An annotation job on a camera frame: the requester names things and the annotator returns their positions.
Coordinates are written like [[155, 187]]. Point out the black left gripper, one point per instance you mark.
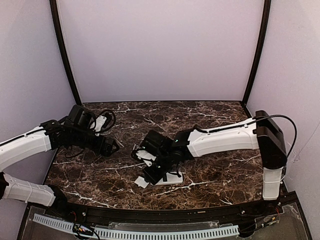
[[107, 146]]

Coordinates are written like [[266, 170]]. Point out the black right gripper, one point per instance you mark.
[[155, 175]]

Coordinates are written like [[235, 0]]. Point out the white battery cover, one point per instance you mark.
[[140, 181]]

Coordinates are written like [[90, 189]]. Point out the white red remote control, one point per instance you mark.
[[171, 178]]

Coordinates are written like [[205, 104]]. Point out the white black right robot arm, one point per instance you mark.
[[161, 153]]

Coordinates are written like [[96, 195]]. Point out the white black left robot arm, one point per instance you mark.
[[81, 128]]

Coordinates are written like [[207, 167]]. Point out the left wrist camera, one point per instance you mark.
[[104, 122]]

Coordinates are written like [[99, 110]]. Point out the white slotted cable duct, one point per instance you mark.
[[128, 231]]

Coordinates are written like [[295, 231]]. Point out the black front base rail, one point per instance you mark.
[[237, 214]]

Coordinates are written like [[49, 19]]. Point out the black left frame post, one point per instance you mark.
[[63, 51]]

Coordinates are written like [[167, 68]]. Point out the black frame post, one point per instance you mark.
[[258, 51], [63, 51]]

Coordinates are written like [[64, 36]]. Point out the black right frame post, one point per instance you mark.
[[258, 51]]

